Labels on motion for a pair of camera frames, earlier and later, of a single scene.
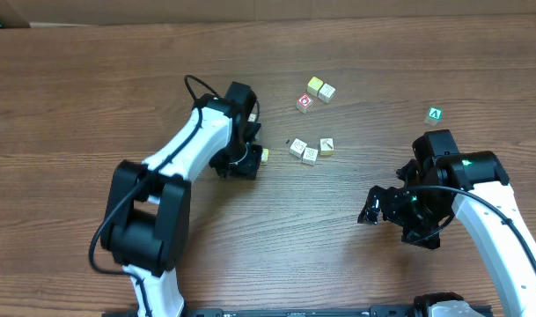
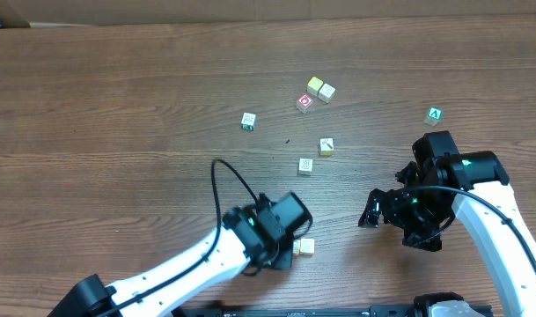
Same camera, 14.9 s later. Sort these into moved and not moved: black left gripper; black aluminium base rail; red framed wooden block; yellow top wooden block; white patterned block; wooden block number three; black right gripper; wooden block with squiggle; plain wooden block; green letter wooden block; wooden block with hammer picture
Moved: wooden block with squiggle; black left gripper; wooden block number three; white patterned block
Not moved: plain wooden block; black aluminium base rail; black right gripper; red framed wooden block; yellow top wooden block; wooden block with hammer picture; green letter wooden block
